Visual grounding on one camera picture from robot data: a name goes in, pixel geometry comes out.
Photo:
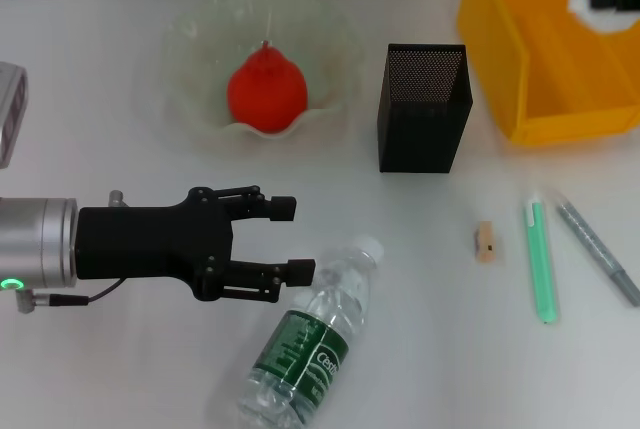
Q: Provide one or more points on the small beige wooden block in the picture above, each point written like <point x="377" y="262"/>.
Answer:
<point x="487" y="244"/>

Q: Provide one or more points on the black mesh pen holder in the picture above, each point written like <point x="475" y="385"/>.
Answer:
<point x="420" y="139"/>

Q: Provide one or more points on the green pen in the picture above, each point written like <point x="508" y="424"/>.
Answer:
<point x="542" y="259"/>

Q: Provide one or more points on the grey marker pen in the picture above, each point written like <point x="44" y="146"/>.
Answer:
<point x="590" y="239"/>

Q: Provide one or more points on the red-orange toy orange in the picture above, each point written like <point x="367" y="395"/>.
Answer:
<point x="267" y="94"/>

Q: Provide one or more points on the yellow plastic bin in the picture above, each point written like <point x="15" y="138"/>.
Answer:
<point x="550" y="74"/>

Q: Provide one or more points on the silver metal connector stub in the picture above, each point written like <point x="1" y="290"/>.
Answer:
<point x="116" y="199"/>

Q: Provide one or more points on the pale green glass fruit plate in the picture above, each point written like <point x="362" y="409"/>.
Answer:
<point x="200" y="74"/>

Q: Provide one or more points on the clear water bottle green label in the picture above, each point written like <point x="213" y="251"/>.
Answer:
<point x="315" y="339"/>

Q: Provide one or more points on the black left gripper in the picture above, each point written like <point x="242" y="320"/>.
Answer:
<point x="150" y="244"/>

